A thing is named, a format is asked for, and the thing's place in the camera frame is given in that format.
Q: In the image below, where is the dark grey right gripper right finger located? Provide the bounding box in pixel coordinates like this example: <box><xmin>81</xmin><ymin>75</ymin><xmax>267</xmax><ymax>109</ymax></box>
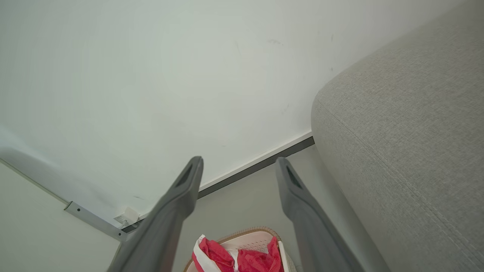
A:
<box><xmin>275</xmin><ymin>157</ymin><xmax>366</xmax><ymax>272</ymax></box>

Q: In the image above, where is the red and white garment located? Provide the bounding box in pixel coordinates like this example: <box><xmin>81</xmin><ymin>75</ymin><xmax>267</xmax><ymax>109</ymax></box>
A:
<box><xmin>192</xmin><ymin>235</ymin><xmax>285</xmax><ymax>272</ymax></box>

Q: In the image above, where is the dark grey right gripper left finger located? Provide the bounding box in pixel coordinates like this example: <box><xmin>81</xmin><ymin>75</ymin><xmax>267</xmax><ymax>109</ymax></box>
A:
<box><xmin>107</xmin><ymin>156</ymin><xmax>204</xmax><ymax>272</ymax></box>

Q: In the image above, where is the white perforated laundry basket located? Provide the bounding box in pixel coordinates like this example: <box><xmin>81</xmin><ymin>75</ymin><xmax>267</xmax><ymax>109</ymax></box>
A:
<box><xmin>183</xmin><ymin>227</ymin><xmax>303</xmax><ymax>272</ymax></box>

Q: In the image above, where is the grey fabric sofa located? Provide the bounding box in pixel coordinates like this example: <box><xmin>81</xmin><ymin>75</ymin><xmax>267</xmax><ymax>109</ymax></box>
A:
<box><xmin>311</xmin><ymin>0</ymin><xmax>484</xmax><ymax>272</ymax></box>

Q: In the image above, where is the white wall baseboard strip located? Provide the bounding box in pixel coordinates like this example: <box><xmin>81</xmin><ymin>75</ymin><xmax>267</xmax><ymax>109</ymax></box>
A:
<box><xmin>121</xmin><ymin>131</ymin><xmax>315</xmax><ymax>233</ymax></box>

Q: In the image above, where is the white wall socket box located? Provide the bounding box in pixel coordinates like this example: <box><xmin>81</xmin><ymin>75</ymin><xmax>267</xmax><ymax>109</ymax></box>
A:
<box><xmin>113</xmin><ymin>207</ymin><xmax>141</xmax><ymax>228</ymax></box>

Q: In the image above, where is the grey metal frame post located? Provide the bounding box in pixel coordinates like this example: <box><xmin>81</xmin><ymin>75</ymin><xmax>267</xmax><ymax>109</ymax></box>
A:
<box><xmin>64</xmin><ymin>201</ymin><xmax>128</xmax><ymax>242</ymax></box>

